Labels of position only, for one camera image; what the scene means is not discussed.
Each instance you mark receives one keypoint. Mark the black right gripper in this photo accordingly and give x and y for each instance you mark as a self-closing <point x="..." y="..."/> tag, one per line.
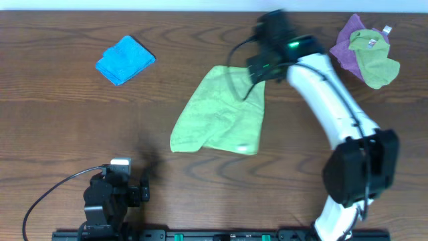
<point x="255" y="71"/>

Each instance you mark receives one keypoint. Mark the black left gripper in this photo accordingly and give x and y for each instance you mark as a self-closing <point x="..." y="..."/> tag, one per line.
<point x="143" y="192"/>

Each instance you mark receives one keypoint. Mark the light green cloth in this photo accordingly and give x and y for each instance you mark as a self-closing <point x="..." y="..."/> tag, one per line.
<point x="215" y="117"/>

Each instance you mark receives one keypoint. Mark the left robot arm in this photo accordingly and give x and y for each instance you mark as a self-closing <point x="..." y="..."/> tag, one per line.
<point x="107" y="200"/>

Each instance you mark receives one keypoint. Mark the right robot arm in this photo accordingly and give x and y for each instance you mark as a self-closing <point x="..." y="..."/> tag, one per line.
<point x="364" y="157"/>

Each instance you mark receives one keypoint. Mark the purple cloth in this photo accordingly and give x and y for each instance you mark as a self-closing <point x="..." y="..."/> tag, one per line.
<point x="340" y="51"/>

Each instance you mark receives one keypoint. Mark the crumpled olive green cloth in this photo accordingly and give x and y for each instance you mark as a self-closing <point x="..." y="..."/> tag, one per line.
<point x="371" y="51"/>

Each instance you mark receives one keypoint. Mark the folded blue cloth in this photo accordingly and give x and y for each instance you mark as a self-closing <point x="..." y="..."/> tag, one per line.
<point x="124" y="60"/>

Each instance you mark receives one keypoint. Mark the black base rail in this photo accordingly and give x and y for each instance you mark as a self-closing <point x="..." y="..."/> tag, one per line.
<point x="280" y="235"/>

